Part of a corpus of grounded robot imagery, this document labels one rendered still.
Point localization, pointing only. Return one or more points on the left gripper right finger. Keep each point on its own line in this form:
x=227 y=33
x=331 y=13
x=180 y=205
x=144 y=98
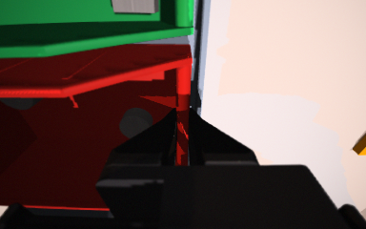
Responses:
x=214 y=147

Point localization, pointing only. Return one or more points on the dark grey shelf rack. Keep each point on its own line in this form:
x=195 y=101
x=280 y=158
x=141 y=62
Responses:
x=198 y=43

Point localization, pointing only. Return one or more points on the green open bin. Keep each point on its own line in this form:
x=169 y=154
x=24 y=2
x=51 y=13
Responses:
x=44 y=28

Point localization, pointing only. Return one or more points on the red bin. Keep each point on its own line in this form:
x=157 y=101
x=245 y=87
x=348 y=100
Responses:
x=52 y=154

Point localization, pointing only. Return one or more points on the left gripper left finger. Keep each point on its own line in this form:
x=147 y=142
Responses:
x=150 y=146

